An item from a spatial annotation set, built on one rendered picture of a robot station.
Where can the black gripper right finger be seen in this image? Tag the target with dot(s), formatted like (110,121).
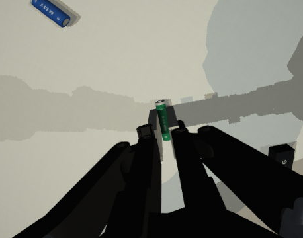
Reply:
(272,191)

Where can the blue battery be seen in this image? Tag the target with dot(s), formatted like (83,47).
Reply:
(52,12)

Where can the black nine-volt battery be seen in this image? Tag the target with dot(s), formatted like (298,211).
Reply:
(284,154)

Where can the green aaa battery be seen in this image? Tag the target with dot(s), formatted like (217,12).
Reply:
(162,115)

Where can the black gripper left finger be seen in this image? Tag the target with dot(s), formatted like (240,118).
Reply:
(100,198)

